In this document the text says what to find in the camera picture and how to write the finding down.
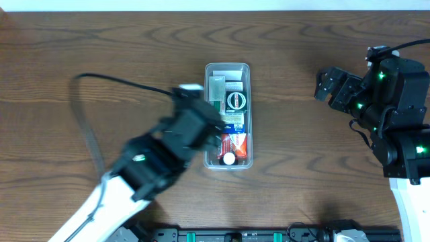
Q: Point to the dark Woods syrup bottle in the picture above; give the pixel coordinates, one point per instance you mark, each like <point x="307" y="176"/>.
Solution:
<point x="229" y="159"/>

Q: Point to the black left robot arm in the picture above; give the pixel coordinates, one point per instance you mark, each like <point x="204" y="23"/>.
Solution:
<point x="147" y="166"/>

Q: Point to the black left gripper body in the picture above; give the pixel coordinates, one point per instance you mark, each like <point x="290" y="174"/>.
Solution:
<point x="204" y="122"/>

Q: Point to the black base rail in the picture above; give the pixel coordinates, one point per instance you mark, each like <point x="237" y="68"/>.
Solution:
<point x="337" y="230"/>

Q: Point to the white green medicine box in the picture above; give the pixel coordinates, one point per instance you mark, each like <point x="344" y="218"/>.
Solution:
<point x="217" y="92"/>

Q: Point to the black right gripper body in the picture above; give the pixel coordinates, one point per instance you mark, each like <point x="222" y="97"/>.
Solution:
<point x="336" y="85"/>

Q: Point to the red Panadol box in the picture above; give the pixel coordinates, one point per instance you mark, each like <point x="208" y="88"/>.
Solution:
<point x="233" y="143"/>

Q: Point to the blue Kool Fever box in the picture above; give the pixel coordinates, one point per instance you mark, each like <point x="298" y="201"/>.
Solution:
<point x="234" y="123"/>

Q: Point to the green Zam-Buk box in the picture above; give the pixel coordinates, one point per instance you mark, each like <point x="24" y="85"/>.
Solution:
<point x="236" y="101"/>

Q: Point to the clear plastic container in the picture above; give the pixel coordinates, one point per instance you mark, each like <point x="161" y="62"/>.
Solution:
<point x="227" y="87"/>

